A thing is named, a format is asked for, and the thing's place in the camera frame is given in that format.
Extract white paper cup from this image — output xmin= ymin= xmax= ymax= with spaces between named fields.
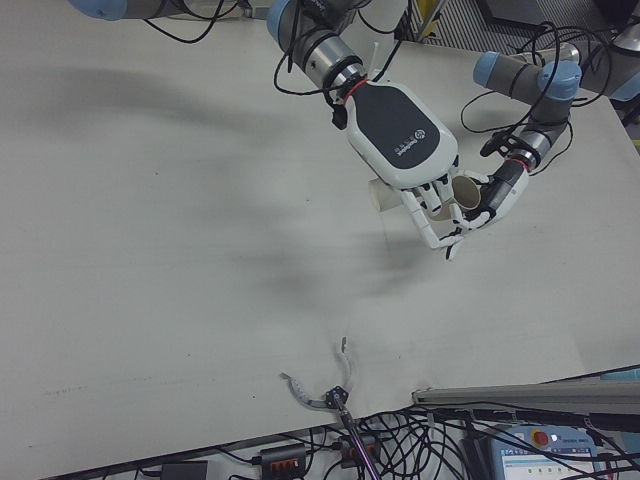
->
xmin=368 ymin=177 xmax=404 ymax=214

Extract beige paper cup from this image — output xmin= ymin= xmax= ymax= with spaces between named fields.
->
xmin=429 ymin=174 xmax=484 ymax=224

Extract black monitor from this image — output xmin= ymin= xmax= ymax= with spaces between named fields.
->
xmin=474 ymin=0 xmax=549 ymax=25

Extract reacher grabber stick tool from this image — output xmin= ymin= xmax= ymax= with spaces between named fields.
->
xmin=278 ymin=337 xmax=381 ymax=480

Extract black hub with orange ports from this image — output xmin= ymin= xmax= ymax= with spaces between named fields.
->
xmin=333 ymin=432 xmax=377 ymax=459
xmin=258 ymin=442 xmax=309 ymax=474

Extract teach pendant with red button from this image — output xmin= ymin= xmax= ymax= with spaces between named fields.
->
xmin=487 ymin=423 xmax=612 ymax=480

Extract black power adapter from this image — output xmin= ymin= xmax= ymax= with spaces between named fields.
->
xmin=160 ymin=460 xmax=209 ymax=480

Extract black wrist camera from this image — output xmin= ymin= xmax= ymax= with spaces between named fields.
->
xmin=479 ymin=130 xmax=512 ymax=159
xmin=329 ymin=98 xmax=350 ymax=130

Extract aluminium profile rail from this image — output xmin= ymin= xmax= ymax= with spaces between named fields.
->
xmin=412 ymin=368 xmax=640 ymax=416

